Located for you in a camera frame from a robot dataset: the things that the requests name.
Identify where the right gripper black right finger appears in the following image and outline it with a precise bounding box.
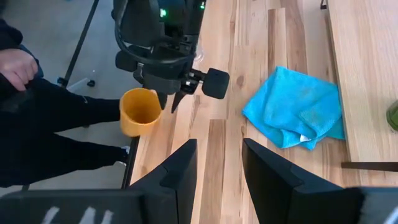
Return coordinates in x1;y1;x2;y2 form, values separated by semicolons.
242;139;398;224

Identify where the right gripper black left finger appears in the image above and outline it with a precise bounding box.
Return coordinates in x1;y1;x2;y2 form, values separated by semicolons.
0;139;198;224

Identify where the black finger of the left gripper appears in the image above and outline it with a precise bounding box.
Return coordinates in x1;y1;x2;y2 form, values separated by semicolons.
170;90;188;114
156;91;169;111

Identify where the yellow plastic cup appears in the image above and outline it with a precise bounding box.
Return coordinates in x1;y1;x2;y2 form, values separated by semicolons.
119;88;163;138

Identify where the green translucent plastic cup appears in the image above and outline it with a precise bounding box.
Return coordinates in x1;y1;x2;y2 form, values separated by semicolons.
386;99;398;131

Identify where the blue microfibre cloth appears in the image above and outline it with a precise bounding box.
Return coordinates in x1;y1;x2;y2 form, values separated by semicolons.
242;65;346;151

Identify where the black wheeled stand leg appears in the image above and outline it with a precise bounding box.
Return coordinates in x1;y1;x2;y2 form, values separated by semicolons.
57;0;101;88

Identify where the person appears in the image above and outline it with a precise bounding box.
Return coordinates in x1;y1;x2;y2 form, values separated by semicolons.
0;18;131;189

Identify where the person's hand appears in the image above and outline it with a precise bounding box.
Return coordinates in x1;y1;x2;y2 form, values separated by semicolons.
0;48;39;92

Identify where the black aluminium table frame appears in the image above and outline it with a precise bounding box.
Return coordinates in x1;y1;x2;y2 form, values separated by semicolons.
120;136;141;190

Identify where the wooden shelf with black frame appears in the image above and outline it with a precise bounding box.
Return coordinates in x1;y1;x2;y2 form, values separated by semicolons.
320;0;398;172

